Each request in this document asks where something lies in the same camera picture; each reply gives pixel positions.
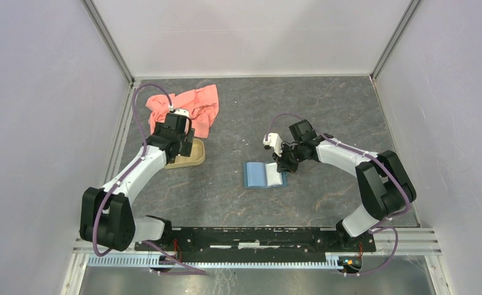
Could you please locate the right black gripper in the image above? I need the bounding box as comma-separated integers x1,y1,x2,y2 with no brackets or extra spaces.
272,142,305,173

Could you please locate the blue card holder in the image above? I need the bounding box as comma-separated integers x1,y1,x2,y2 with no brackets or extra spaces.
243,162,287,189

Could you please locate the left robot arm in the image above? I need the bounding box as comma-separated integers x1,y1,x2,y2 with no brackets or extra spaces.
79,109,195,257

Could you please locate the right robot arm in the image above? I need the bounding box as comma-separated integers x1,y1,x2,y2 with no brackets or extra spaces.
263,119,417,251

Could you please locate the gold oval tray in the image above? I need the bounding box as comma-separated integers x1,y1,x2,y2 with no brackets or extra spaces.
165,138,206,170

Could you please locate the pink crumpled cloth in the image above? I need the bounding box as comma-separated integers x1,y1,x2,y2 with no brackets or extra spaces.
146,84,219,138

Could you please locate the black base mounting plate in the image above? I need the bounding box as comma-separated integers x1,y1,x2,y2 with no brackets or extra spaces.
155,227,376,264

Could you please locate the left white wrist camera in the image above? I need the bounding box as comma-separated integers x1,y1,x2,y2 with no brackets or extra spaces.
171,108,190,117

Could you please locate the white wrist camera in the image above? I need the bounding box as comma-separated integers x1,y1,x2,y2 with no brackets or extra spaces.
263,133,282,157
171,108,190,117

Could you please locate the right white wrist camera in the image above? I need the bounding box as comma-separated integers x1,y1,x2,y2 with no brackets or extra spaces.
263,133,282,157

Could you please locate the aluminium frame rail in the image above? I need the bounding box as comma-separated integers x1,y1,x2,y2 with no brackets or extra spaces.
61,227,449,295

